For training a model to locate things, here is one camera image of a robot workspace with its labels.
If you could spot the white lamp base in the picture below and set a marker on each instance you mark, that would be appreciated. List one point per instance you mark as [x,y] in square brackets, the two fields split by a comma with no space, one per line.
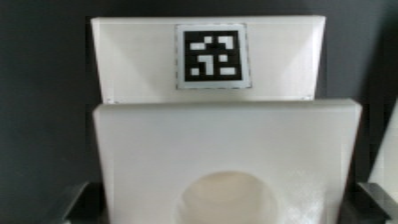
[225,146]

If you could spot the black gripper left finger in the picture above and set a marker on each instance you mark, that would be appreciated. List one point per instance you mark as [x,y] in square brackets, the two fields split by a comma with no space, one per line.
[81,205]

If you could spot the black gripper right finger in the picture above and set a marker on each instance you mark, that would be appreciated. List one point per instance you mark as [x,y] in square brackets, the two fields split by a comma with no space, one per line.
[368,207]

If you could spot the white lamp bulb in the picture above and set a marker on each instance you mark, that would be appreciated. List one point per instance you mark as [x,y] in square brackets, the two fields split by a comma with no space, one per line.
[384,172]

